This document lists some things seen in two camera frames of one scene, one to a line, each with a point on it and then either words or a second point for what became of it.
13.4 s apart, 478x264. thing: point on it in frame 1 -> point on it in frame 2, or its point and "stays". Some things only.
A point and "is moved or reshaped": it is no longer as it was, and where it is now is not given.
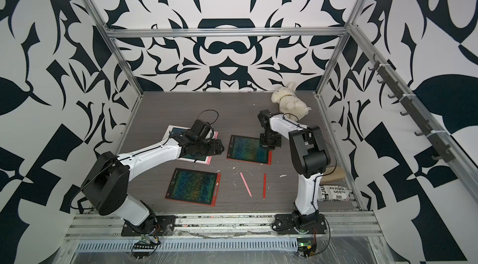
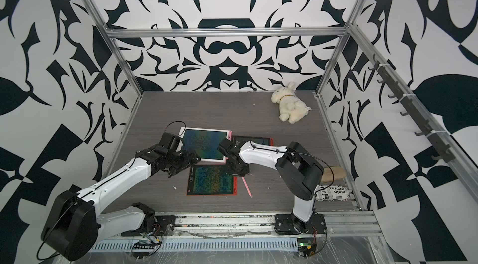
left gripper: x=216 y=148 -> x=189 y=161
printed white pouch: x=333 y=193 stays
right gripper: x=262 y=144 -> x=241 y=172
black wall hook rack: x=444 y=151 stays
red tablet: x=194 y=186 -> x=211 y=180
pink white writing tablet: x=204 y=159 is moved or reshaped
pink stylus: x=248 y=190 stays
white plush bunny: x=289 y=103 stays
